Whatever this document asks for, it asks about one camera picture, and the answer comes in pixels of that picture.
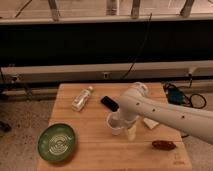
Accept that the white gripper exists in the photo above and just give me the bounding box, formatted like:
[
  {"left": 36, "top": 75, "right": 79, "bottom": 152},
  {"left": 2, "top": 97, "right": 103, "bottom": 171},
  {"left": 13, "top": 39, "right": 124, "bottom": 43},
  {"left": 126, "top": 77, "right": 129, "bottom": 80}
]
[{"left": 117, "top": 112, "right": 138, "bottom": 141}]

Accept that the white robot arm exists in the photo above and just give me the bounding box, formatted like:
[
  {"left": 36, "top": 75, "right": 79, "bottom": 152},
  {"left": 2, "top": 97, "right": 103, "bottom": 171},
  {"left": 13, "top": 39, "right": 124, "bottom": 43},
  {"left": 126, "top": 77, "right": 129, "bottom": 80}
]
[{"left": 117, "top": 82, "right": 213, "bottom": 145}]

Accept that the white sponge block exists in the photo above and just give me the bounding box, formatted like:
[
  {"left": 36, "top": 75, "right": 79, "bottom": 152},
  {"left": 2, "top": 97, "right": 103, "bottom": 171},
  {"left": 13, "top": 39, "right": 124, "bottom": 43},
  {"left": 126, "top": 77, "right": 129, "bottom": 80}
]
[{"left": 143, "top": 118, "right": 159, "bottom": 129}]

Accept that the brown red pepper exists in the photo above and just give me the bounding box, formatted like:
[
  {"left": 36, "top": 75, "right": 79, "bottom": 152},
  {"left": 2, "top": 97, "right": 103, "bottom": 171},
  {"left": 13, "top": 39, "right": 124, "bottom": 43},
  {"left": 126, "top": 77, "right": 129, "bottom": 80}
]
[{"left": 152, "top": 140, "right": 176, "bottom": 150}]

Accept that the black smartphone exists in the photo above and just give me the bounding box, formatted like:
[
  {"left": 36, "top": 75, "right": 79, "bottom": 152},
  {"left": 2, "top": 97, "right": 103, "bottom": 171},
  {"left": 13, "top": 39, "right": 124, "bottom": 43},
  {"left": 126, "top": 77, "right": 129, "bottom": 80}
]
[{"left": 101, "top": 96, "right": 119, "bottom": 112}]

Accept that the blue box on floor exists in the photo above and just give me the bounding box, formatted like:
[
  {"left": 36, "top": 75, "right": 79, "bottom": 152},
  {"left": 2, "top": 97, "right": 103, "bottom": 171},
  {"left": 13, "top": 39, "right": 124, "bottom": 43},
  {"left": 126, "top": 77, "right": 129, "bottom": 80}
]
[{"left": 168, "top": 89, "right": 183, "bottom": 105}]

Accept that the clear plastic bottle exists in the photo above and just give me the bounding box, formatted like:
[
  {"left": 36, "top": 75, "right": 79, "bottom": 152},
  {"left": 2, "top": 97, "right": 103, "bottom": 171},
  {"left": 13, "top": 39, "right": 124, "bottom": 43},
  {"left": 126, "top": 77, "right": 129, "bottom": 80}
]
[{"left": 72, "top": 86, "right": 93, "bottom": 111}]

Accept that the green patterned bowl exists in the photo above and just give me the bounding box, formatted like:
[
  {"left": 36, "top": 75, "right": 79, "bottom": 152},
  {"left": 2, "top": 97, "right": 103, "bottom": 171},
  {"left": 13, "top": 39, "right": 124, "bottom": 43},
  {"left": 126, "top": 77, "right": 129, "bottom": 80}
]
[{"left": 37, "top": 123, "right": 77, "bottom": 163}]

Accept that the black floor cable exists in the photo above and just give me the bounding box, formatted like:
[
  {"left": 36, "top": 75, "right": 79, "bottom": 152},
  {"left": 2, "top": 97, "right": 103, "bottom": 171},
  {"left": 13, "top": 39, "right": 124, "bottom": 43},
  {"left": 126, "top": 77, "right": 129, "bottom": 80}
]
[{"left": 162, "top": 81, "right": 208, "bottom": 110}]

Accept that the black hanging cable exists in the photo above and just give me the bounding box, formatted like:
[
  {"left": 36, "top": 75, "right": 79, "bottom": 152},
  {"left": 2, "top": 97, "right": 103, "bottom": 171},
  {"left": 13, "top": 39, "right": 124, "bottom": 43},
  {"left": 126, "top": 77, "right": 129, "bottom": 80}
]
[{"left": 119, "top": 12, "right": 154, "bottom": 80}]

